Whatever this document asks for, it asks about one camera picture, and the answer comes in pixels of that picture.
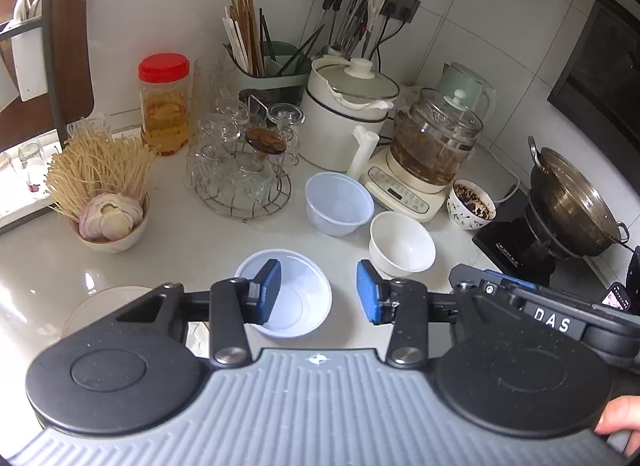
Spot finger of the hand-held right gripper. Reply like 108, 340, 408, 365
449, 265, 539, 295

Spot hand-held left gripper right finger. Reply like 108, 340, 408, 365
356, 260, 459, 368

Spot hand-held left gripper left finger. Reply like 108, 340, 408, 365
115, 260, 282, 368

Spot white plastic bowl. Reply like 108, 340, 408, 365
234, 247, 332, 338

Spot white ceramic bowl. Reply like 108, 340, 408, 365
369, 211, 437, 277

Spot clear round lid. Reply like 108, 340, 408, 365
61, 286, 156, 339

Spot person's right hand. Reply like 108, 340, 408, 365
594, 395, 640, 438

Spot black induction cooktop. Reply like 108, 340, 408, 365
472, 190, 601, 291

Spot patterned bowl with dark food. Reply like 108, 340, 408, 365
446, 179, 497, 231

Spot blue plastic bowl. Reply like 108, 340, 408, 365
305, 172, 375, 237

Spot dark metal wok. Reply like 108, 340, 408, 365
527, 136, 631, 259

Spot cream kettle heating base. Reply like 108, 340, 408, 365
362, 148, 448, 223

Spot glass health kettle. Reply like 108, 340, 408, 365
390, 88, 484, 185

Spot cream bowl holding garlic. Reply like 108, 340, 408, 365
69, 193, 151, 253

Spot white electric cooking pot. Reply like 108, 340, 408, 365
300, 56, 401, 179

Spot garlic bulb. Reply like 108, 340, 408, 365
79, 193, 143, 241

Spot mint green electric kettle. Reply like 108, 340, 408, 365
439, 62, 497, 121

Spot green chopstick holder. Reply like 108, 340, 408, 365
235, 42, 313, 96

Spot bundle of dried noodles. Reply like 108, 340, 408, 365
46, 130, 160, 221

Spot red lid plastic jar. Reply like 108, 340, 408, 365
138, 53, 192, 157

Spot black glass appliance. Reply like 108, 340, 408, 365
547, 0, 640, 187

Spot bundle of wooden chopsticks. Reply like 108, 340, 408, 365
222, 0, 266, 76

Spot hanging kitchen utensils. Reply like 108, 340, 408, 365
320, 0, 392, 59

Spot white cutting board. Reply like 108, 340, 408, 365
11, 0, 47, 102

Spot brown cutting board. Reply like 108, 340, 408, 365
20, 0, 96, 119

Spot round wire cup rack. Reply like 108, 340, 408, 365
192, 172, 292, 221

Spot white cable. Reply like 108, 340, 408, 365
479, 143, 524, 205

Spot wire rack of glass cups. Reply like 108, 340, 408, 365
185, 56, 307, 207

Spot black power cable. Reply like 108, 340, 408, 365
374, 6, 402, 74

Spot black wall power strip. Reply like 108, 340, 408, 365
382, 0, 421, 24

